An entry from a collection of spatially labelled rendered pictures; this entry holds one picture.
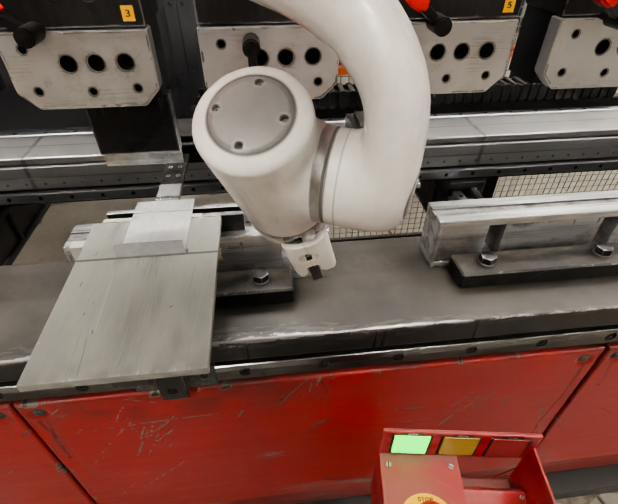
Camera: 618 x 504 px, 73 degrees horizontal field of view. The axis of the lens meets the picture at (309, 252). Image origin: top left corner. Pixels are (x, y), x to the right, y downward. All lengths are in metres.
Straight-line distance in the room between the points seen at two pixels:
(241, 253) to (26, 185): 0.49
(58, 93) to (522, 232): 0.68
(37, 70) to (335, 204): 0.37
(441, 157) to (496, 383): 0.46
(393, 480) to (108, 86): 0.58
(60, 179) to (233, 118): 0.70
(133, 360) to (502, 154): 0.82
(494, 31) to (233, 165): 0.37
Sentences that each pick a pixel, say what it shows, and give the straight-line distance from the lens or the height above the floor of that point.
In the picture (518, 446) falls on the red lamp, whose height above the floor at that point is 0.82.
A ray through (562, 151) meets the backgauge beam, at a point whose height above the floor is 0.94.
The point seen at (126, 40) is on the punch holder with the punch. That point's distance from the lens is 0.52.
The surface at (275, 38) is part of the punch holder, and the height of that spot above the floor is 1.24.
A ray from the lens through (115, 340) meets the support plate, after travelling 0.49.
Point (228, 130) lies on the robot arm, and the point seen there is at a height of 1.24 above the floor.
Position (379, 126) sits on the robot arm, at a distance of 0.27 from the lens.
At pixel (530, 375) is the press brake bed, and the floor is 0.71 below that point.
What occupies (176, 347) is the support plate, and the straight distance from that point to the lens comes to 0.46.
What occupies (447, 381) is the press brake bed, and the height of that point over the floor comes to 0.71.
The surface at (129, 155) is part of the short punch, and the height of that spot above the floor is 1.09.
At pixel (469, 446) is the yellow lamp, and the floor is 0.81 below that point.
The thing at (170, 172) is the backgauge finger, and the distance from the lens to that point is 0.75.
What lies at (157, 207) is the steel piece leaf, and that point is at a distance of 0.67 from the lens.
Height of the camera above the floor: 1.35
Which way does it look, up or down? 40 degrees down
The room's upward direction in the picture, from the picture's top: straight up
